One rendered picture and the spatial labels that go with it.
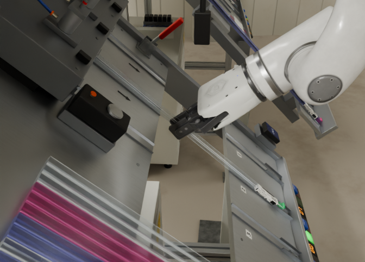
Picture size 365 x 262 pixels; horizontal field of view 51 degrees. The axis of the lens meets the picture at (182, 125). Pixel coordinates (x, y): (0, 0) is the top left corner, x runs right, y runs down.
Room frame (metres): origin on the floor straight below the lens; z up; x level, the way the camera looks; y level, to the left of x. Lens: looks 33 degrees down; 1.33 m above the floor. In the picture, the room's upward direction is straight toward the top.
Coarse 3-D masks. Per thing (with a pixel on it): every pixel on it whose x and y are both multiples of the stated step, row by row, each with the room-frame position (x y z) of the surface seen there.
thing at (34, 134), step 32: (96, 64) 0.58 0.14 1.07; (128, 64) 0.66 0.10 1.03; (160, 64) 0.76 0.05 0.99; (0, 96) 0.38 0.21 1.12; (32, 96) 0.41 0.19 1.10; (128, 96) 0.56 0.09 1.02; (160, 96) 0.64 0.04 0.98; (0, 128) 0.34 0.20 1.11; (32, 128) 0.36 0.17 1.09; (64, 128) 0.40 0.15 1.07; (128, 128) 0.48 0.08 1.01; (0, 160) 0.30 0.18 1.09; (32, 160) 0.32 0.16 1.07; (64, 160) 0.35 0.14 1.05; (96, 160) 0.38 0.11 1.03; (128, 160) 0.42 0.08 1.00; (0, 192) 0.26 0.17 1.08; (128, 192) 0.36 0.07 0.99; (0, 224) 0.23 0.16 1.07
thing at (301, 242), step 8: (280, 160) 0.75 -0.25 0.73; (280, 168) 0.72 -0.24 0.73; (288, 176) 0.69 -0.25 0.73; (288, 184) 0.66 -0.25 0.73; (288, 192) 0.63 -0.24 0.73; (288, 200) 0.61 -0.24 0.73; (296, 200) 0.61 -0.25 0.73; (296, 208) 0.58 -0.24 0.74; (296, 216) 0.56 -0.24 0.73; (296, 224) 0.54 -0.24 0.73; (296, 232) 0.52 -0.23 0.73; (304, 232) 0.52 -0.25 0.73; (296, 240) 0.51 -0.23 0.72; (304, 240) 0.50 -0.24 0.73; (304, 248) 0.48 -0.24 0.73; (304, 256) 0.46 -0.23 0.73
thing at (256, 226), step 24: (240, 144) 0.70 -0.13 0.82; (240, 168) 0.61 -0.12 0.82; (264, 168) 0.68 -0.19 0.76; (240, 192) 0.53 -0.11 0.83; (240, 216) 0.46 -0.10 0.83; (264, 216) 0.51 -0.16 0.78; (288, 216) 0.56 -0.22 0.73; (240, 240) 0.41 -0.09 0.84; (264, 240) 0.45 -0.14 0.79; (288, 240) 0.49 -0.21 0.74
